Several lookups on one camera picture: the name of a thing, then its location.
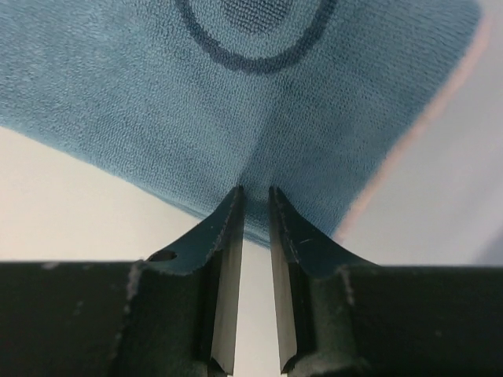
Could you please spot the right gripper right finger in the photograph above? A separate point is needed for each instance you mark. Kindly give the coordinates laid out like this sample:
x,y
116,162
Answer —
x,y
341,315

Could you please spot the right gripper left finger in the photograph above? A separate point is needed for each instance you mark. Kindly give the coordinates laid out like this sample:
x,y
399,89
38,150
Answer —
x,y
173,314

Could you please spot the light blue towel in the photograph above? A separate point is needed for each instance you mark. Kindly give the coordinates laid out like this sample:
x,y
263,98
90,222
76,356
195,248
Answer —
x,y
186,99

